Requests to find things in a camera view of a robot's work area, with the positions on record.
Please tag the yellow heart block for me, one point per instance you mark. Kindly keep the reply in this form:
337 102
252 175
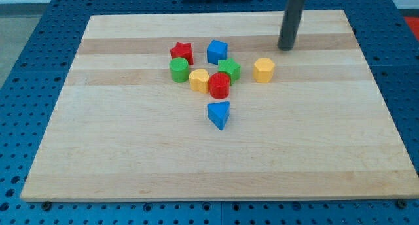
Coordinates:
199 80

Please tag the wooden board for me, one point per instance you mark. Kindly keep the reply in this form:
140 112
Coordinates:
122 130

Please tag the red cylinder block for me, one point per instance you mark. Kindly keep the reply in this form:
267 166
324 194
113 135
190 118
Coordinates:
219 85

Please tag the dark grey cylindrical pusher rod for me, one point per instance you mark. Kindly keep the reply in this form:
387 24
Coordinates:
290 24

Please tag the red star block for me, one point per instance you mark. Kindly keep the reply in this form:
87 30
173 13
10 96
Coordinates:
183 50

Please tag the yellow hexagon block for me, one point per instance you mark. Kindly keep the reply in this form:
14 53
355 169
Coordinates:
263 70

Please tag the green star block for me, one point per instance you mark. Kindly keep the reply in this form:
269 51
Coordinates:
231 68

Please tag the blue cube block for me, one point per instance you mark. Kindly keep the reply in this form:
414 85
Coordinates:
217 50

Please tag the blue triangle block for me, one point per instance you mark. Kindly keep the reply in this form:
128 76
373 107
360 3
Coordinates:
219 113

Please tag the green cylinder block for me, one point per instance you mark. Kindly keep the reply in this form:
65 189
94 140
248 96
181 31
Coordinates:
179 69

